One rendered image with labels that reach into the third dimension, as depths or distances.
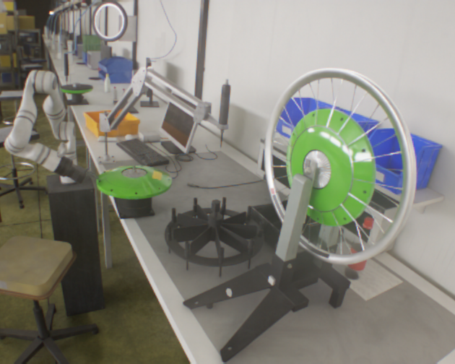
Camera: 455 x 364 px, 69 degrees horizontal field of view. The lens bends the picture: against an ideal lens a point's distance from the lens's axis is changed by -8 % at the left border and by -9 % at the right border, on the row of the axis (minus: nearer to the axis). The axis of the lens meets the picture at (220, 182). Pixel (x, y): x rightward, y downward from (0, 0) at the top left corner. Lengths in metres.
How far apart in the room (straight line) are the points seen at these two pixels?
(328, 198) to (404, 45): 0.79
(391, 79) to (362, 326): 0.93
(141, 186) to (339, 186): 0.79
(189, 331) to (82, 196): 1.14
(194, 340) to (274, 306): 0.23
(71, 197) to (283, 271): 1.27
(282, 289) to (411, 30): 1.04
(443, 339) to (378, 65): 1.04
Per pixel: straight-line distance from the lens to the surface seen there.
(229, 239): 1.28
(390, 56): 1.57
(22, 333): 2.30
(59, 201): 1.98
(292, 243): 1.01
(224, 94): 1.51
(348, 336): 1.13
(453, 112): 1.40
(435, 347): 1.23
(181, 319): 1.07
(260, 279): 1.11
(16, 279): 1.77
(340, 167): 0.91
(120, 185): 1.43
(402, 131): 0.83
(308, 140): 0.98
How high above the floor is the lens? 1.68
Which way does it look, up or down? 24 degrees down
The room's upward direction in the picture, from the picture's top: 5 degrees clockwise
